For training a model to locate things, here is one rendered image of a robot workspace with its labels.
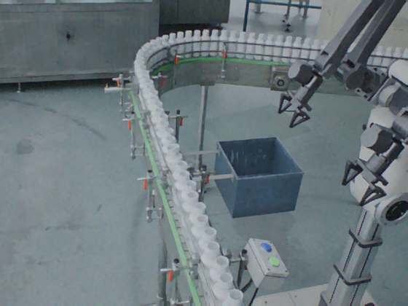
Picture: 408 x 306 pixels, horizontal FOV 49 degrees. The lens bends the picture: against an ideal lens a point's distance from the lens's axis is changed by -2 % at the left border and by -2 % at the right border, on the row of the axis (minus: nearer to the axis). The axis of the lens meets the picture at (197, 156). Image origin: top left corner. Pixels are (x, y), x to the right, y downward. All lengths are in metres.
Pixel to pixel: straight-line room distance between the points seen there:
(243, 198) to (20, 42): 3.18
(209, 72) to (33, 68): 2.21
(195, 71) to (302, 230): 1.30
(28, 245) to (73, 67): 2.22
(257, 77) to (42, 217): 1.71
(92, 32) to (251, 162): 2.72
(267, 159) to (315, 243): 0.99
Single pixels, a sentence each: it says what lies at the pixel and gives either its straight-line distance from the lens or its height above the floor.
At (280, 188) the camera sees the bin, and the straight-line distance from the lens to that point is 2.06.
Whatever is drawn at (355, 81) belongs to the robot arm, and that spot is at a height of 1.45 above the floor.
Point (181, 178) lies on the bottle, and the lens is 1.55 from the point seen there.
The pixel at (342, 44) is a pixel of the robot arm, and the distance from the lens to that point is 1.67.
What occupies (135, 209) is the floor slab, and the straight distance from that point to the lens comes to 3.23.
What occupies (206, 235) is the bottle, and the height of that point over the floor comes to 1.16.
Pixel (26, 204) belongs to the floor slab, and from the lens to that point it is 3.37.
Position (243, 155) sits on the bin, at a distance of 2.27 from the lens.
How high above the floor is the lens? 2.06
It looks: 33 degrees down
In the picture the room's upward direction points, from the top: 5 degrees clockwise
